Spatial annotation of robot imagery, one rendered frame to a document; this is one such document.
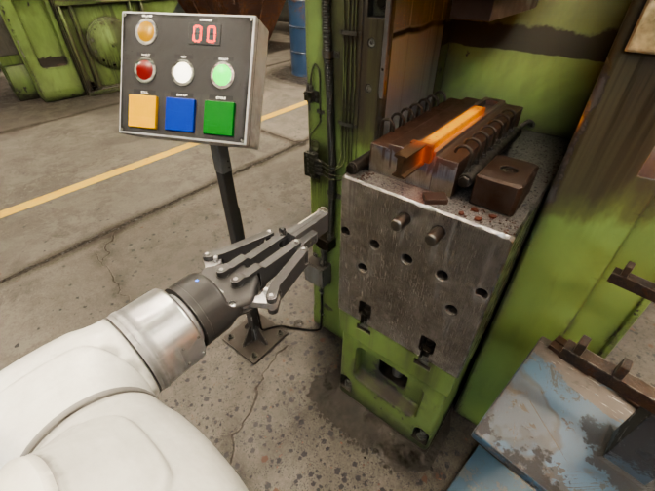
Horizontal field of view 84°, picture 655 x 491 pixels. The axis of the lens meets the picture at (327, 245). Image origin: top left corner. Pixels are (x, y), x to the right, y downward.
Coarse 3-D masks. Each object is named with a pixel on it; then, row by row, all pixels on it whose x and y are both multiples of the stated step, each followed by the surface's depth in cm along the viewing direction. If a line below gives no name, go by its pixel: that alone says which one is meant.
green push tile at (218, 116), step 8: (208, 104) 83; (216, 104) 83; (224, 104) 82; (232, 104) 82; (208, 112) 83; (216, 112) 83; (224, 112) 83; (232, 112) 82; (208, 120) 84; (216, 120) 83; (224, 120) 83; (232, 120) 82; (208, 128) 84; (216, 128) 83; (224, 128) 83; (232, 128) 83; (232, 136) 84
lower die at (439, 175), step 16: (432, 112) 95; (448, 112) 92; (496, 112) 91; (400, 128) 86; (416, 128) 84; (432, 128) 84; (464, 128) 81; (480, 128) 83; (496, 128) 83; (384, 144) 79; (400, 144) 76; (448, 144) 75; (384, 160) 80; (432, 160) 72; (448, 160) 70; (464, 160) 71; (416, 176) 76; (432, 176) 74; (448, 176) 72; (448, 192) 73
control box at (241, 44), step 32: (128, 32) 86; (160, 32) 84; (192, 32) 82; (224, 32) 81; (256, 32) 80; (128, 64) 87; (160, 64) 85; (192, 64) 83; (224, 64) 82; (256, 64) 83; (128, 96) 88; (160, 96) 86; (192, 96) 84; (224, 96) 83; (256, 96) 85; (128, 128) 89; (160, 128) 87; (256, 128) 88
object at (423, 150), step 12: (480, 108) 89; (456, 120) 83; (468, 120) 83; (444, 132) 77; (408, 144) 69; (420, 144) 69; (432, 144) 70; (396, 156) 66; (408, 156) 65; (420, 156) 71; (432, 156) 71; (396, 168) 67; (408, 168) 69
